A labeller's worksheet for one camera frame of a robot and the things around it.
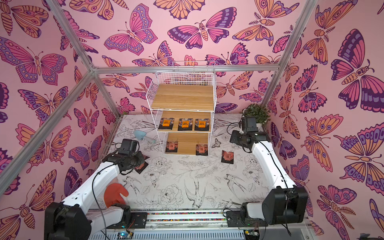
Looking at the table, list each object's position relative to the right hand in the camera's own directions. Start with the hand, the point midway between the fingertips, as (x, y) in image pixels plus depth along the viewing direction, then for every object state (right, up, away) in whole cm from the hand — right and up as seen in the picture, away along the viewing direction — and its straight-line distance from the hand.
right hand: (233, 137), depth 83 cm
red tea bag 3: (0, -14, +13) cm, 18 cm away
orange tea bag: (-37, +8, -1) cm, 38 cm away
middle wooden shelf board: (-22, +13, +5) cm, 26 cm away
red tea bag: (-37, -7, +17) cm, 41 cm away
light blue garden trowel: (-62, 0, +27) cm, 67 cm away
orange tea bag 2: (-27, +8, -1) cm, 28 cm away
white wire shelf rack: (-22, +38, +17) cm, 47 cm away
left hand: (-51, -11, +3) cm, 53 cm away
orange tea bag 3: (-18, +7, -1) cm, 19 cm away
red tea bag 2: (-17, -9, +15) cm, 24 cm away
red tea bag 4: (-55, -19, +9) cm, 59 cm away
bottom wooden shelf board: (-27, -4, +20) cm, 34 cm away
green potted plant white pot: (+21, +14, +12) cm, 28 cm away
